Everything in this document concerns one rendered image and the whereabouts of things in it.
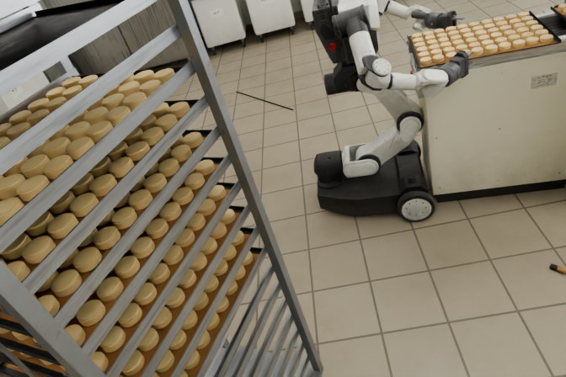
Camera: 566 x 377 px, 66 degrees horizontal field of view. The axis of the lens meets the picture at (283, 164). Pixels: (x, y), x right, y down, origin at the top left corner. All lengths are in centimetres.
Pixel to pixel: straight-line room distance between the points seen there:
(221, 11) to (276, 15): 68
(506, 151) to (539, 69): 46
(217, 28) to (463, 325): 453
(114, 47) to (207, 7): 123
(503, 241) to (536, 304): 38
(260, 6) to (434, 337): 439
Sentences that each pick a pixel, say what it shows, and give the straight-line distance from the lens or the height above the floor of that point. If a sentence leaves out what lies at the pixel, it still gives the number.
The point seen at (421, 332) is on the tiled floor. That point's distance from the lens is 218.
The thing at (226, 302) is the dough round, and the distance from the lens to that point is 131.
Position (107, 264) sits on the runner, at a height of 132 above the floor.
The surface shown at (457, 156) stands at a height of 34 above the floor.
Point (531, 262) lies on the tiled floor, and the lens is 245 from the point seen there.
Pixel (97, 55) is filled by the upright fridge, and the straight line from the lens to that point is 594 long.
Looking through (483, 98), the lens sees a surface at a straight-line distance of 235.
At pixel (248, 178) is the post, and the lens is 121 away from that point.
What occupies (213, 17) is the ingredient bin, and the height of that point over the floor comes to 48.
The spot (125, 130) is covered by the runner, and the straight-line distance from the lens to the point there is 90.
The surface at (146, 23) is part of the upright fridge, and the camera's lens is 561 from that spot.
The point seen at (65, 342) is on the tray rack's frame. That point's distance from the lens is 83.
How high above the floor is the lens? 184
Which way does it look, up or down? 34 degrees down
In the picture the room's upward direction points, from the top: 17 degrees counter-clockwise
